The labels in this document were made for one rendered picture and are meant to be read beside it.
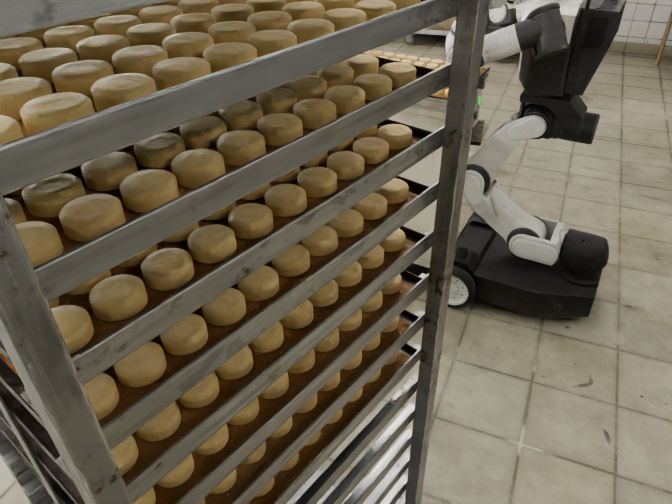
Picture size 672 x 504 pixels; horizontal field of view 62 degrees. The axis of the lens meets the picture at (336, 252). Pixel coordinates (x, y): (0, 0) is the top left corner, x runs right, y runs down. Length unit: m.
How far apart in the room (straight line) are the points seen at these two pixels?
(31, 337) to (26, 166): 0.11
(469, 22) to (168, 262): 0.47
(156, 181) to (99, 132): 0.11
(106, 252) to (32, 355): 0.09
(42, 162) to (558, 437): 1.96
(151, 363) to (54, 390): 0.16
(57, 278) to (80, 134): 0.11
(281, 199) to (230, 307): 0.14
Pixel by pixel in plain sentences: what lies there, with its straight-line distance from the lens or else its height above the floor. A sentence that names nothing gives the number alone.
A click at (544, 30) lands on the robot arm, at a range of 1.96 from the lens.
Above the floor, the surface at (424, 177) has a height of 0.54.
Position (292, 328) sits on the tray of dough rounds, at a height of 1.13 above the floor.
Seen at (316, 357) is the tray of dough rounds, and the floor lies 1.04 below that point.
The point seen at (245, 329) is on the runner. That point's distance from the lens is 0.62.
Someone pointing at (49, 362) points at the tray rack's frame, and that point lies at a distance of 0.45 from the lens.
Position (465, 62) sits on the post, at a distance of 0.79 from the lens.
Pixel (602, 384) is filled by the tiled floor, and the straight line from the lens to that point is 2.39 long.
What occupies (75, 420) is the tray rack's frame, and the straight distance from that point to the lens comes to 0.49.
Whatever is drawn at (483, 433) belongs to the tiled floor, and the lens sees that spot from 2.11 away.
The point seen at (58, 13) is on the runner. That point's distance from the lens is 0.41.
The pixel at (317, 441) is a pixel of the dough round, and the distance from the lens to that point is 0.98.
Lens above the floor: 1.66
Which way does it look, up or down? 36 degrees down
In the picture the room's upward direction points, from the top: 1 degrees counter-clockwise
